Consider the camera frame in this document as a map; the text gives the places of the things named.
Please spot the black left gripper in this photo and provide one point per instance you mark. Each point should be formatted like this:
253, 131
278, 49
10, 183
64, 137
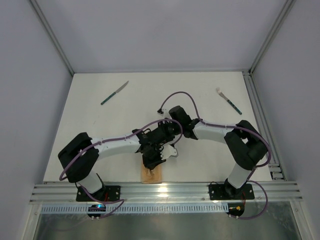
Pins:
152, 162

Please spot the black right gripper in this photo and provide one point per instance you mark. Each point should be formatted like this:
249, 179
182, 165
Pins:
178, 113

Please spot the beige cloth napkin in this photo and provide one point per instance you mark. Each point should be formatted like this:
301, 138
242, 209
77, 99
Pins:
148, 176

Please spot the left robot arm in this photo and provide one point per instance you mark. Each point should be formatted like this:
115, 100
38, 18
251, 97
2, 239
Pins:
80, 155

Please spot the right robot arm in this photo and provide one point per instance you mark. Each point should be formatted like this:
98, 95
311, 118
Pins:
244, 143

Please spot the left controller board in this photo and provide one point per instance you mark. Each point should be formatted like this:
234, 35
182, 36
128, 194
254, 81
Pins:
96, 211

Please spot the controller board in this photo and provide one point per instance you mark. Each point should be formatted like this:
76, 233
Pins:
235, 210
96, 211

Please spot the right controller board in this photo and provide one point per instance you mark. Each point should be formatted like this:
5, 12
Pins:
235, 210

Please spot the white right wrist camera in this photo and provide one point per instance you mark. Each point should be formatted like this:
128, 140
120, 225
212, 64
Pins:
164, 113

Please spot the green handled fork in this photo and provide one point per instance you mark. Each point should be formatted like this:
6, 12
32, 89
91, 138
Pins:
221, 94

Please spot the green handled knife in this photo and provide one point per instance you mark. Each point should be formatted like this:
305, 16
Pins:
114, 93

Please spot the slotted cable duct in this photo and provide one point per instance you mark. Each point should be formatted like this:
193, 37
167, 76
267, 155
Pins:
135, 208

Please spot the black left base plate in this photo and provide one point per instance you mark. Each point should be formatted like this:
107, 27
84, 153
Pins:
109, 193

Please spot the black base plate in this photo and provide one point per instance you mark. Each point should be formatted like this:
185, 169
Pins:
109, 193
219, 192

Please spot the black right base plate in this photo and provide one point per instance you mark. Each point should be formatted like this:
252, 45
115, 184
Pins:
219, 192

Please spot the aluminium frame rail right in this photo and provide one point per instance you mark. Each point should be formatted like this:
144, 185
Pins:
275, 167

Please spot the front aluminium rail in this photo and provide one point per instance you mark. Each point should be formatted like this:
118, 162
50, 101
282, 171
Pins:
167, 192

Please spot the right rear aluminium post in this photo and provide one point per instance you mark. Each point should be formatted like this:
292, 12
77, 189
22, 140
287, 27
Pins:
272, 33

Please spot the aluminium post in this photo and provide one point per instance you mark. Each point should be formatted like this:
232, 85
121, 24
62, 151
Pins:
272, 33
51, 35

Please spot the left rear aluminium post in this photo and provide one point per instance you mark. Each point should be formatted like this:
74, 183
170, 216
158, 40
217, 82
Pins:
51, 35

